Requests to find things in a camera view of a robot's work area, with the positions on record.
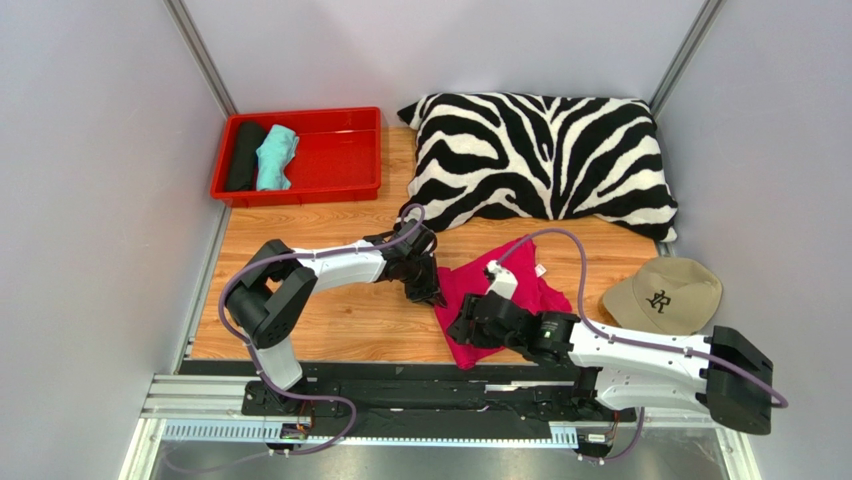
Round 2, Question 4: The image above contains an aluminium frame rail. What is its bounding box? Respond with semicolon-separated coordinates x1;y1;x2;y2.
120;361;760;479

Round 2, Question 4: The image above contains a magenta t shirt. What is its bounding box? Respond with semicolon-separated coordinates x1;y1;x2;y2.
434;241;573;370

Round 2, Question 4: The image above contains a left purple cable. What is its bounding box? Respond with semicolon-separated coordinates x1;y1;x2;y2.
217;203;427;467

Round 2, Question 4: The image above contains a rolled teal t shirt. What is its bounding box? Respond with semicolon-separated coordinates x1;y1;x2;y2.
255;124;300;191

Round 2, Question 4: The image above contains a red plastic tray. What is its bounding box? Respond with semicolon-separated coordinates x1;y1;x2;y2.
209;106;383;208

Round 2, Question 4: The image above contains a zebra print pillow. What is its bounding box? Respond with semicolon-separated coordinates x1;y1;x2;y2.
397;92;679;243

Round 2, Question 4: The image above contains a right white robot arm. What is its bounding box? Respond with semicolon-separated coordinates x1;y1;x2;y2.
445;292;780;436

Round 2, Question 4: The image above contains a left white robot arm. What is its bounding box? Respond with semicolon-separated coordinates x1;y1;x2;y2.
218;220;446;390

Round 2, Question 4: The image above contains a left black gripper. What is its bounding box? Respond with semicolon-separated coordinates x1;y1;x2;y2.
399;252;445;309

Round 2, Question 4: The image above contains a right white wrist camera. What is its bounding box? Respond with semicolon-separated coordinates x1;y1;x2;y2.
484;260;519;300

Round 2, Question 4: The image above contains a beige baseball cap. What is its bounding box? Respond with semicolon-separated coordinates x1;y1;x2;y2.
602;257;723;336

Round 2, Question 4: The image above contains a rolled black t shirt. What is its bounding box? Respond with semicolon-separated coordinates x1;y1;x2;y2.
225;121;267;192

